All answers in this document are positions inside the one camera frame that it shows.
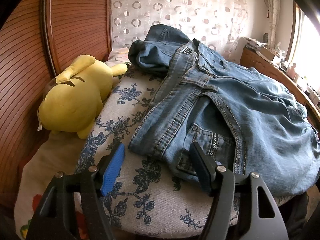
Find wooden side cabinet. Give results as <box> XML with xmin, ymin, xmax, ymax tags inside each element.
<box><xmin>240</xmin><ymin>47</ymin><xmax>320</xmax><ymax>132</ymax></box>

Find blue floral white quilt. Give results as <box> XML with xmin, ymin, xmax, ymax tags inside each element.
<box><xmin>76</xmin><ymin>66</ymin><xmax>212</xmax><ymax>238</ymax></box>

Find blue denim jeans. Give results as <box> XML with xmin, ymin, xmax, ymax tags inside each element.
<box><xmin>129</xmin><ymin>24</ymin><xmax>319</xmax><ymax>197</ymax></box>

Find yellow plush toy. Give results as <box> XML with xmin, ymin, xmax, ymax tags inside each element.
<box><xmin>37</xmin><ymin>55</ymin><xmax>127</xmax><ymax>139</ymax></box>

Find clutter on cabinet top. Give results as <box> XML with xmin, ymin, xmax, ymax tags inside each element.
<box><xmin>245</xmin><ymin>37</ymin><xmax>319</xmax><ymax>107</ymax></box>

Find wooden slatted wardrobe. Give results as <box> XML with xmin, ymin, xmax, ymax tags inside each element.
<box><xmin>1</xmin><ymin>0</ymin><xmax>111</xmax><ymax>210</ymax></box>

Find colourful floral bed sheet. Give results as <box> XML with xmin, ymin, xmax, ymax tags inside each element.
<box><xmin>14</xmin><ymin>132</ymin><xmax>85</xmax><ymax>239</ymax></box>

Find white circle-pattern curtain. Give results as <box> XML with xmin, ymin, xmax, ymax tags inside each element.
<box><xmin>111</xmin><ymin>0</ymin><xmax>248</xmax><ymax>61</ymax></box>

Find window with bright light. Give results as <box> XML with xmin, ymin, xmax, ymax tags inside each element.
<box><xmin>287</xmin><ymin>2</ymin><xmax>319</xmax><ymax>92</ymax></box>

